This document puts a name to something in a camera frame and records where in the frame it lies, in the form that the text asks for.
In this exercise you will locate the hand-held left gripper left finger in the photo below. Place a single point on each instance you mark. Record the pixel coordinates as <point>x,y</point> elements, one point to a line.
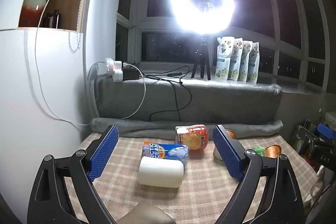
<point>103,153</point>

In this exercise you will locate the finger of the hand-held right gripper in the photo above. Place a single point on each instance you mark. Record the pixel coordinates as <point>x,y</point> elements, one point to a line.
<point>326,130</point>
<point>309,134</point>

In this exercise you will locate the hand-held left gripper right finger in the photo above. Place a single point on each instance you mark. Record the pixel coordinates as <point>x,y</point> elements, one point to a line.
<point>227,153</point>

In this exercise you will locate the white cup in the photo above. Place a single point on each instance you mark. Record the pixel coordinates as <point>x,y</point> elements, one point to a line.
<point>160,172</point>

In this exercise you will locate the copper metal cup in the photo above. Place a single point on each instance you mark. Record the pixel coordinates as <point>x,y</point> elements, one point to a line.
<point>273,151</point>
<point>231,134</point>

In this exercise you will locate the green small carton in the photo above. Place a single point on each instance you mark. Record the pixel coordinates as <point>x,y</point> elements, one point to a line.
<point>259,151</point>

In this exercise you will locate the checked tablecloth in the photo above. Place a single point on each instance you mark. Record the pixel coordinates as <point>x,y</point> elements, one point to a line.
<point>204,187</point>

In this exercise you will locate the grey blanket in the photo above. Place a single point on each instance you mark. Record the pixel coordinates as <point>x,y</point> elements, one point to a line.
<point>210,100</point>

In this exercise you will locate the blue drink can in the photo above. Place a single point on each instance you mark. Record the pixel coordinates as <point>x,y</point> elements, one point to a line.
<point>168,151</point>

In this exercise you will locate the brown rounded cushion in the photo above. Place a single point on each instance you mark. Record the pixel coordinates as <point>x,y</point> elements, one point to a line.
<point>147,213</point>

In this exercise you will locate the white plug adapter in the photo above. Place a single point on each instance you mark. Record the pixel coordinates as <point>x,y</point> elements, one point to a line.
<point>115,67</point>

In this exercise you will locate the white floral refill pouch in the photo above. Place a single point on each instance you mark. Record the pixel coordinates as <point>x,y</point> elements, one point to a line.
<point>235,61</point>
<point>254,64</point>
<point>223,58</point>
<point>246,62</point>

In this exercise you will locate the black tripod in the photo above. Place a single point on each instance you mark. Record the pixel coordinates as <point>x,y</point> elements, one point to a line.
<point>202,61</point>

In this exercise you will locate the dark glass bottle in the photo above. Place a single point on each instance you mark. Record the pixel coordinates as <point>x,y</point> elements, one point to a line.
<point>57,18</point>
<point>48,20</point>

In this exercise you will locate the white window frame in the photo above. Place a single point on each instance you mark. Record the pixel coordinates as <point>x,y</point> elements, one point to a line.
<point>135,6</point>

